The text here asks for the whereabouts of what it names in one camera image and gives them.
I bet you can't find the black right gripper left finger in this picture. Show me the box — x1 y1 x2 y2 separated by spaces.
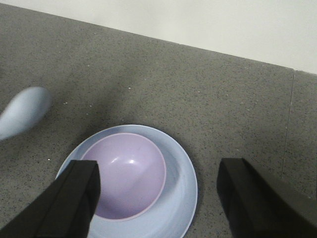
0 160 101 238

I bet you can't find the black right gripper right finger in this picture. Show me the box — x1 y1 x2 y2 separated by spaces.
216 158 317 238

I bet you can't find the purple plastic bowl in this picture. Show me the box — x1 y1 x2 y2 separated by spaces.
81 132 167 221

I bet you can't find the light blue plastic spoon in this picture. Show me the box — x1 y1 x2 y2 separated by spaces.
0 87 52 141

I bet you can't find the light blue plate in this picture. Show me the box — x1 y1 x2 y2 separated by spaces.
58 124 198 238

